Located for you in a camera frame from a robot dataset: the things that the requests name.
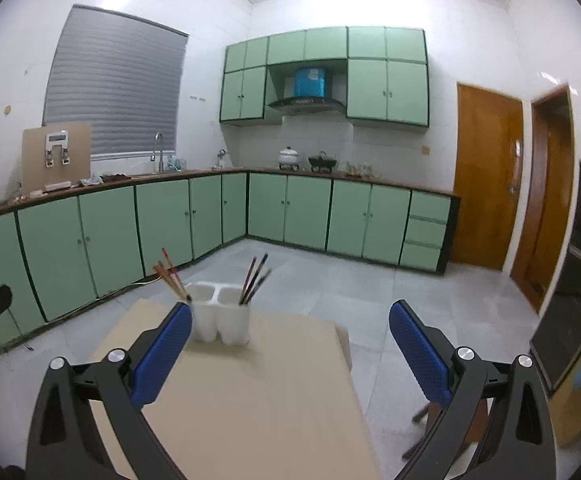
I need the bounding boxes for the green lower kitchen cabinets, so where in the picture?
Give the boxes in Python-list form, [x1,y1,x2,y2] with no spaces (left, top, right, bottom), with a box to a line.
[0,170,459,350]

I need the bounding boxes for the plain bamboo chopstick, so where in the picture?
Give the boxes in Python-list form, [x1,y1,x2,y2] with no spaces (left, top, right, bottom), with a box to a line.
[152,261,192,302]

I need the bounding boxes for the green upper kitchen cabinets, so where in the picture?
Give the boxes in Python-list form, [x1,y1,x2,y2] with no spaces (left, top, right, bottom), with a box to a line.
[219,26,430,129]

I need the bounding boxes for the black appliance at right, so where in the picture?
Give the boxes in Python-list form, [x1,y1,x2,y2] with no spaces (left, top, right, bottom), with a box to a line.
[530,165,581,392]

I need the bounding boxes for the brown cardboard board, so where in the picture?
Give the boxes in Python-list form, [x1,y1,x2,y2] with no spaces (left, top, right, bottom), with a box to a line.
[21,124,92,194]

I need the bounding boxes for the green kitchen cabinets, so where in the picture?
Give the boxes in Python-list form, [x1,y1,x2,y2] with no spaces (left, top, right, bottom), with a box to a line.
[219,26,430,129]
[0,170,459,350]

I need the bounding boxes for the grey window blind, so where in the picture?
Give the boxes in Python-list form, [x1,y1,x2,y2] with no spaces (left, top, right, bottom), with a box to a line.
[42,4,188,158]

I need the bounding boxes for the black range hood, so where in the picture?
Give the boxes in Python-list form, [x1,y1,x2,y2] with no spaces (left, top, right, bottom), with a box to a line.
[266,63,348,115]

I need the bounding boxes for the brown wooden chair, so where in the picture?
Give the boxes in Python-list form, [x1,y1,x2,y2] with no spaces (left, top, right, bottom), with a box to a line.
[401,398,492,461]

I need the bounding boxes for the red orange patterned chopstick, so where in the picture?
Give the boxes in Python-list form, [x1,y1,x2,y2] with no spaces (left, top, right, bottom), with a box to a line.
[161,248,193,304]

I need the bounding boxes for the black wok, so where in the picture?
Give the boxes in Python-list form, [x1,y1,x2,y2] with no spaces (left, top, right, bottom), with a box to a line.
[307,151,338,174]

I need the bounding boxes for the white double utensil holder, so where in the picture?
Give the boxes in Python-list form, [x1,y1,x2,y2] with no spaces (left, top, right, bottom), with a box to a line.
[186,282,250,347]

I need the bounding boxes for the chrome sink faucet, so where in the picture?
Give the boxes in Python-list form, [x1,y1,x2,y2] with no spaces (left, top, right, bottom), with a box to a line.
[150,132,164,174]

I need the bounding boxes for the white cooking pot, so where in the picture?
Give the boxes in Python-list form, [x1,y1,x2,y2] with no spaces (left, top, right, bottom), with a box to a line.
[277,146,300,171]

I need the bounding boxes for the black chopstick with gold band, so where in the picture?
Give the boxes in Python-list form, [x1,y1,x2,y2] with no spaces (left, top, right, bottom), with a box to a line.
[240,269,272,306]

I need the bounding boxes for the brown wooden door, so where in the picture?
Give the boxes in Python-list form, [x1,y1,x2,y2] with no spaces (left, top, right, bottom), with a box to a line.
[451,84,523,271]

